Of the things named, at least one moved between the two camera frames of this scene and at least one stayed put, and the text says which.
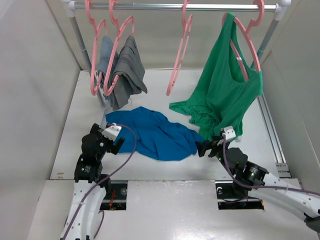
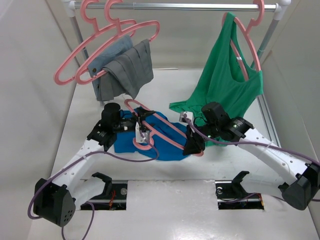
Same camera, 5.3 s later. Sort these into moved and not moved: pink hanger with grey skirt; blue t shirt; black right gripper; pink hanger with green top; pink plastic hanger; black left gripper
Moved: pink plastic hanger; pink hanger with grey skirt; black right gripper; black left gripper
Not moved: pink hanger with green top; blue t shirt
